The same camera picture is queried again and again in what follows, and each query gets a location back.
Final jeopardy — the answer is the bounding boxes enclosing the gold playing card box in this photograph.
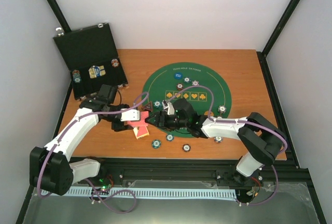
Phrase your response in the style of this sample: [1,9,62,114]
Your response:
[133,126,149,139]

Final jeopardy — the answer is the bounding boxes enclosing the round green poker mat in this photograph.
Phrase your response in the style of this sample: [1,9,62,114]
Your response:
[141,62,232,138]

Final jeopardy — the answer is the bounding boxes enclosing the blue chips in case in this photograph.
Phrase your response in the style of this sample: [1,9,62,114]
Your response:
[88,65,106,79]

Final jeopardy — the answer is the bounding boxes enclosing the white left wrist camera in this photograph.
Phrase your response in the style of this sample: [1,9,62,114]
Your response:
[120,109,140,122]

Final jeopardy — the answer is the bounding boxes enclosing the grey poker chip stack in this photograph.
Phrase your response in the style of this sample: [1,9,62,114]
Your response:
[214,136,223,143]

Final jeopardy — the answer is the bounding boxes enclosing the teal poker chip stack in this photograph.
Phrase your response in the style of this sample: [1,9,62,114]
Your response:
[151,139,161,149]

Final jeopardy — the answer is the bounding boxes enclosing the blue small blind button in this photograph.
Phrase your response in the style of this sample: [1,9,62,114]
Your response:
[174,72,183,80]

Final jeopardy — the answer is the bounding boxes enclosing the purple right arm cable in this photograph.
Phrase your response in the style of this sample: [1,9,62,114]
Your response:
[165,85,288,207]

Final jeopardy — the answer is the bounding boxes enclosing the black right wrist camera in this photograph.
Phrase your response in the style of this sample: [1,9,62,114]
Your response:
[162,99,197,120]

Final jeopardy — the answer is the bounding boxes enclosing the mixed chip stack in case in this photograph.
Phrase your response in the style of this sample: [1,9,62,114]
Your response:
[72,69,81,83]

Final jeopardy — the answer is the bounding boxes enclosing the orange big blind button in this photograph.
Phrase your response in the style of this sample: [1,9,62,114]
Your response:
[204,111,214,117]

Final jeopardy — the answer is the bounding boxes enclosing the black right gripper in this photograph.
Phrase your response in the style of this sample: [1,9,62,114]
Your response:
[145,111,188,132]

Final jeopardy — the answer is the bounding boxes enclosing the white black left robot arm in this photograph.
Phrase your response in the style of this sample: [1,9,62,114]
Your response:
[29,85,129,199]

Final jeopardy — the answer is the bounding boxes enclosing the black poker case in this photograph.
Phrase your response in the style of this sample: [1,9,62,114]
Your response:
[53,22,129,100]

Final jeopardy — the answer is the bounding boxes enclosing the orange chip in case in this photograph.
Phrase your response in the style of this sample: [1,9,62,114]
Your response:
[111,59,119,67]

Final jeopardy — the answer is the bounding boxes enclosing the red triangular dealer button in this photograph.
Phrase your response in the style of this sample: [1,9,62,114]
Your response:
[142,101,154,112]

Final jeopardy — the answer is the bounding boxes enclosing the black aluminium frame rail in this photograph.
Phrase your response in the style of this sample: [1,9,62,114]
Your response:
[17,158,327,223]

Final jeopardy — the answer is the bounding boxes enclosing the red playing card deck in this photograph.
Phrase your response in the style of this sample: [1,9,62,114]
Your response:
[127,111,149,128]

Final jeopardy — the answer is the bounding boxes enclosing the brown poker chip stack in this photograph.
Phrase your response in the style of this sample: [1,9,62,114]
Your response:
[182,144,191,152]

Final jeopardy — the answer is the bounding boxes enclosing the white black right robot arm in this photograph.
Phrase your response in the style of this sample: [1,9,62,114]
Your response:
[145,110,288,177]

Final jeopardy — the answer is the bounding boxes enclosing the light blue cable duct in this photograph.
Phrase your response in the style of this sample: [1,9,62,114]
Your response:
[66,186,238,200]

